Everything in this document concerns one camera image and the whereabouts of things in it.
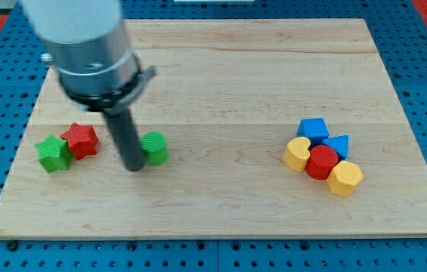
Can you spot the blue cube block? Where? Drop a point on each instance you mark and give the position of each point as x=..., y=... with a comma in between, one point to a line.
x=314, y=129

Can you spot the yellow hexagon block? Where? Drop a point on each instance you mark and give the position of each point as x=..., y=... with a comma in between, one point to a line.
x=344, y=178

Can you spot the blue triangle block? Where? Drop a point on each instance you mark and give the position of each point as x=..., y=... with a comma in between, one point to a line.
x=340, y=144

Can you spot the yellow heart block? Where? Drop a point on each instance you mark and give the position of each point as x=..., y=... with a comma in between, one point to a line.
x=297, y=153

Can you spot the light wooden board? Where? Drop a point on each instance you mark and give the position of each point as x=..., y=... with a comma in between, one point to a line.
x=229, y=95

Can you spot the green cylinder block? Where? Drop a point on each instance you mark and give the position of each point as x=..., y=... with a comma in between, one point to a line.
x=154, y=145

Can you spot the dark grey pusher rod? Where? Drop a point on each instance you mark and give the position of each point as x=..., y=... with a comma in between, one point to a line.
x=125, y=137

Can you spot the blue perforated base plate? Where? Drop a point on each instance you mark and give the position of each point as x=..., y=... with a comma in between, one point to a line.
x=399, y=30

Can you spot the green star block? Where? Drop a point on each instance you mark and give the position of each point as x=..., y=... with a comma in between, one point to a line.
x=54, y=154

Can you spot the red cylinder block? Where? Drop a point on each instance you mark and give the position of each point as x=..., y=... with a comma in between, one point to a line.
x=321, y=162

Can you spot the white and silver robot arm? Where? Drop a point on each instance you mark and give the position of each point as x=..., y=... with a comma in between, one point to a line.
x=86, y=43

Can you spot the red star block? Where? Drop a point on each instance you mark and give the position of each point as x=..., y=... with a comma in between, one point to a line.
x=82, y=140

